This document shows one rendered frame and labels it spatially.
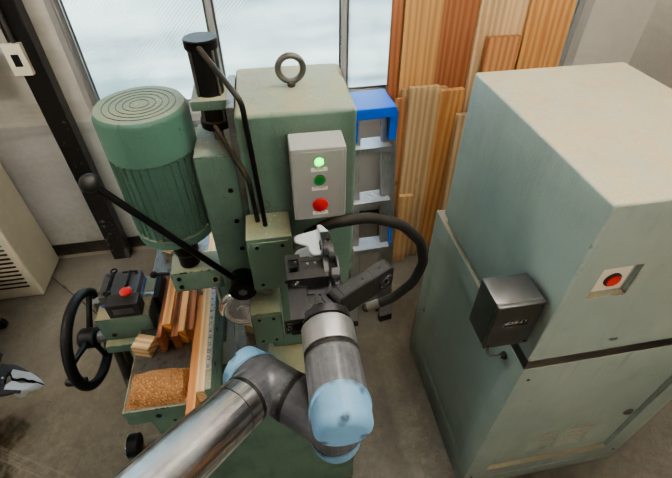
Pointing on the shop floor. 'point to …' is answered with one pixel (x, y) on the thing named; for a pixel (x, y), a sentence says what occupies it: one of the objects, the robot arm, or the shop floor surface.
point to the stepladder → (380, 109)
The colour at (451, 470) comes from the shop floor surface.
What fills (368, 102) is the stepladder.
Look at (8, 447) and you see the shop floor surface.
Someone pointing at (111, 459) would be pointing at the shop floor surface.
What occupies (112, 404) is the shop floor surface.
